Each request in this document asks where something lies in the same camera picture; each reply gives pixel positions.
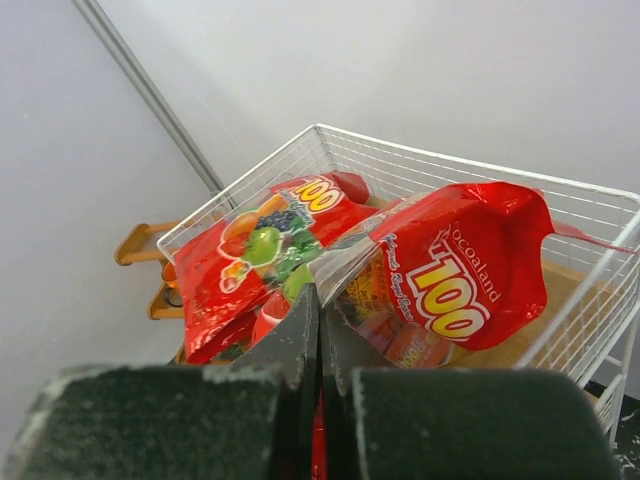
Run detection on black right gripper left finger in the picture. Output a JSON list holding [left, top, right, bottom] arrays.
[[1, 285, 320, 479]]

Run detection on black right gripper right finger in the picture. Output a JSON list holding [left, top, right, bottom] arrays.
[[319, 307, 621, 479]]

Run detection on red candy bag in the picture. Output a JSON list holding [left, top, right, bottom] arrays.
[[174, 171, 376, 364], [311, 182, 639, 388]]

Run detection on orange mug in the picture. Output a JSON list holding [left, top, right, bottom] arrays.
[[161, 262, 177, 288]]

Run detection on wooden cup rack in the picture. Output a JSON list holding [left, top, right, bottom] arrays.
[[114, 221, 184, 366]]

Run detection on white wire wooden shelf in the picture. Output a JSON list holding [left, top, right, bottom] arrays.
[[158, 124, 639, 433]]

